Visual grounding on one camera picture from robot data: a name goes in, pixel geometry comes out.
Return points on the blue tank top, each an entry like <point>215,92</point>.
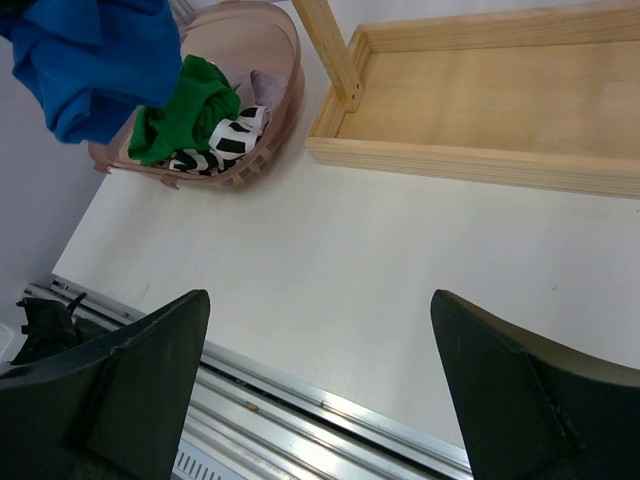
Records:
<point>90,64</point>

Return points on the white slotted cable duct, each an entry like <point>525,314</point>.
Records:
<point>191,463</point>

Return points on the pink tank top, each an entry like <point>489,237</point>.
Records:
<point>258,88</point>

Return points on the pink plastic basin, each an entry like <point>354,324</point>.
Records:
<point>256,45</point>

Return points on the green tank top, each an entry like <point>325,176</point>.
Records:
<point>203,97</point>

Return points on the black white striped tank top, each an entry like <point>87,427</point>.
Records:
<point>230,142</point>

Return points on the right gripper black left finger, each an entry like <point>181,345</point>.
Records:
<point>113,407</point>

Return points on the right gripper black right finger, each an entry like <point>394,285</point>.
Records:
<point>531,408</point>

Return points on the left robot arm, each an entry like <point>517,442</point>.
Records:
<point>50,329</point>

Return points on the aluminium rail frame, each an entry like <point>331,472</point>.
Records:
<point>264,425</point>

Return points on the wooden clothes rack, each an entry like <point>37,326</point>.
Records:
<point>543,98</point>

